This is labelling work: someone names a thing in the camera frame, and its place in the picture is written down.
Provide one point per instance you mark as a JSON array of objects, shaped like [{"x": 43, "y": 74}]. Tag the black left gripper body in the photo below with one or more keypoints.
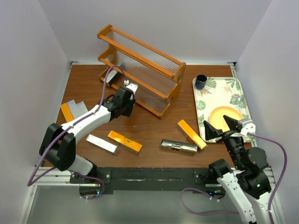
[{"x": 127, "y": 96}]

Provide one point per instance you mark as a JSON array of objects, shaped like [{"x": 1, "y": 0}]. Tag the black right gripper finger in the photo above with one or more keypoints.
[
  {"x": 210, "y": 131},
  {"x": 231, "y": 123}
]

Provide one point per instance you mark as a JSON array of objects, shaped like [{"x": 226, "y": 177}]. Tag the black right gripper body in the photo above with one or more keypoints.
[{"x": 224, "y": 134}]

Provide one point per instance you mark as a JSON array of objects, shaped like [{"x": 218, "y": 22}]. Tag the chrome silver toothpaste box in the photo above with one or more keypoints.
[{"x": 180, "y": 147}]

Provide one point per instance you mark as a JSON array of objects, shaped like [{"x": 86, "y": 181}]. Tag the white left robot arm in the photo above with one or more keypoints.
[{"x": 59, "y": 143}]

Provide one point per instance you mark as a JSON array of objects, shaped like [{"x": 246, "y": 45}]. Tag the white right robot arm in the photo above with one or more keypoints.
[{"x": 249, "y": 190}]

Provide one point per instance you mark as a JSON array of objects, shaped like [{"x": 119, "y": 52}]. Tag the orange wooden three-tier shelf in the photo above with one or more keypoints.
[{"x": 157, "y": 74}]

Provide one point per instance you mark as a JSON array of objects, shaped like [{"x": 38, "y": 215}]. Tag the yellow round plate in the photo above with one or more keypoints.
[{"x": 216, "y": 118}]

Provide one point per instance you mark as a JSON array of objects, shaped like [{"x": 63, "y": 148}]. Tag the orange toothpaste box right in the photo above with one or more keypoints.
[{"x": 189, "y": 133}]

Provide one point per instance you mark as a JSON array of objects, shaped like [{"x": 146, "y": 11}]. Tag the orange toothpaste box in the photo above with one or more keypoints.
[
  {"x": 124, "y": 141},
  {"x": 66, "y": 112},
  {"x": 189, "y": 133}
]

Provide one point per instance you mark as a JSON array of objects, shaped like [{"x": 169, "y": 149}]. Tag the floral patterned serving tray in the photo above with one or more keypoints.
[{"x": 218, "y": 91}]

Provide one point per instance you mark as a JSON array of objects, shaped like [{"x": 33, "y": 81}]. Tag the orange toothpaste box centre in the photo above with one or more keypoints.
[{"x": 124, "y": 141}]

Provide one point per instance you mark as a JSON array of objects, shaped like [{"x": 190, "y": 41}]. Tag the grey toothpaste box far left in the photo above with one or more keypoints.
[{"x": 74, "y": 109}]

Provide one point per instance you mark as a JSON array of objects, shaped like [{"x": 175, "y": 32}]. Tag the dark blue cup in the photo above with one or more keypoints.
[{"x": 200, "y": 81}]

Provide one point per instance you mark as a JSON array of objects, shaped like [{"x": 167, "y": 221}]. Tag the orange toothpaste box far left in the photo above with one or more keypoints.
[{"x": 66, "y": 112}]

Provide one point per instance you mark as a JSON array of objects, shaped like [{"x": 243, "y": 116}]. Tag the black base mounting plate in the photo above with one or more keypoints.
[{"x": 158, "y": 179}]

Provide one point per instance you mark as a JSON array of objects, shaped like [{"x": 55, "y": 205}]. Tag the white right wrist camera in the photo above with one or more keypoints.
[{"x": 245, "y": 126}]

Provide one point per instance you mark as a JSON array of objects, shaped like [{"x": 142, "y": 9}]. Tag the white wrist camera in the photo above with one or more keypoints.
[
  {"x": 132, "y": 86},
  {"x": 245, "y": 126}
]

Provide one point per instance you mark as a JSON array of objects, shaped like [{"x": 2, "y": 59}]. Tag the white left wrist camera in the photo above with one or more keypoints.
[{"x": 132, "y": 86}]

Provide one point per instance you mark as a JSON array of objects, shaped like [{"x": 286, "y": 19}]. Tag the aluminium frame rail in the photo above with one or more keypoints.
[{"x": 53, "y": 177}]

